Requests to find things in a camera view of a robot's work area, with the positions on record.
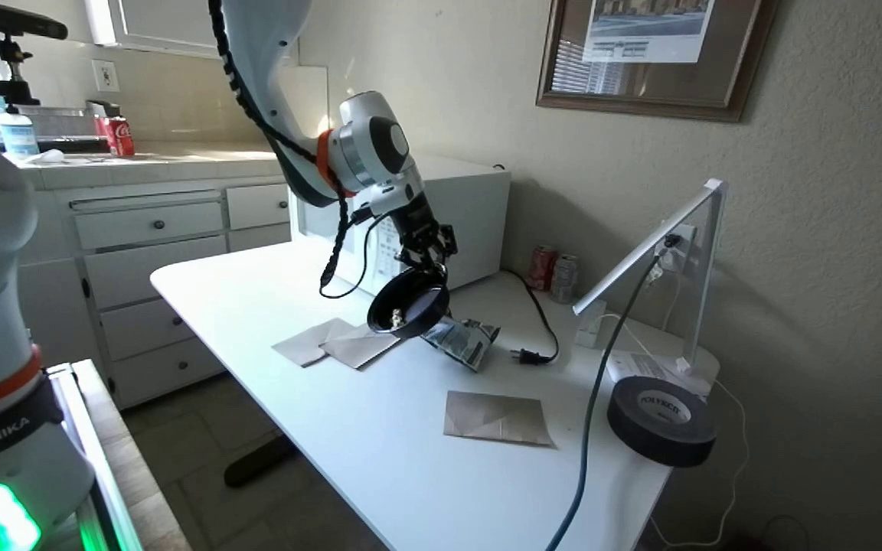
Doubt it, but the black camera on tripod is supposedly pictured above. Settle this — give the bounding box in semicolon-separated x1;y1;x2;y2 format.
0;3;69;103

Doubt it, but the white light switch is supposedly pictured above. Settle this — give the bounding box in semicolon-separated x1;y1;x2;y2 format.
88;57;122;98

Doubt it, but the black tape roll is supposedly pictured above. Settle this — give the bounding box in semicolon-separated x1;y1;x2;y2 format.
606;375;720;471

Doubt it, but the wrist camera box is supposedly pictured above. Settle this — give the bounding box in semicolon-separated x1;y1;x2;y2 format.
346;180;407;228

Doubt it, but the robot mounting stand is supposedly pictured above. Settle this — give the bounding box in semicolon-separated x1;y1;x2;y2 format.
0;354;192;551

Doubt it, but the white kitchen drawer cabinet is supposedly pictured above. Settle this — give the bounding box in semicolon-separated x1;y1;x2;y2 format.
10;151;296;411

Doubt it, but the brown paper napkin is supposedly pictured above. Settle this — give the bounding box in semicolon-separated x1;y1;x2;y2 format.
268;317;361;371
320;321;404;375

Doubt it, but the grey square pad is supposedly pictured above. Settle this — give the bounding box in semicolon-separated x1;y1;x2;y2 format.
440;389;556;451

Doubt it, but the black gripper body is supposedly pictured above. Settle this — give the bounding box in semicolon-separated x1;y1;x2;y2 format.
384;194;460;269

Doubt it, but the white wall outlet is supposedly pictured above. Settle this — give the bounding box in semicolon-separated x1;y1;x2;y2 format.
660;224;701;276

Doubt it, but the clear sanitizer bottle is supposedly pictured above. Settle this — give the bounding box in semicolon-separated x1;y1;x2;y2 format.
0;102;44;164

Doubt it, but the red snack packet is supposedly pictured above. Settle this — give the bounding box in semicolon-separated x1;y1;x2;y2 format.
528;243;556;300

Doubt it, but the white bottle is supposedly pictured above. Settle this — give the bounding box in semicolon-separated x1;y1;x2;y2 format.
571;178;727;400

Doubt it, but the black table foot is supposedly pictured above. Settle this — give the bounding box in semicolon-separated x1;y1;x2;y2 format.
219;433;303;489

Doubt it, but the brown framed wall picture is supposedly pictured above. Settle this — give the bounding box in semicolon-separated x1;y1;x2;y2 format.
535;0;776;126

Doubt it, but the black power cable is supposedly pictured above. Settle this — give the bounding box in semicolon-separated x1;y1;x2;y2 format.
498;269;563;368

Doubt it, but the white and red packet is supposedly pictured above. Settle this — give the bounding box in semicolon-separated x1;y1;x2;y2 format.
551;247;587;306

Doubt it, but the silver foil packet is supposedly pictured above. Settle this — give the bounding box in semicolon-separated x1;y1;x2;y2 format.
423;317;502;375

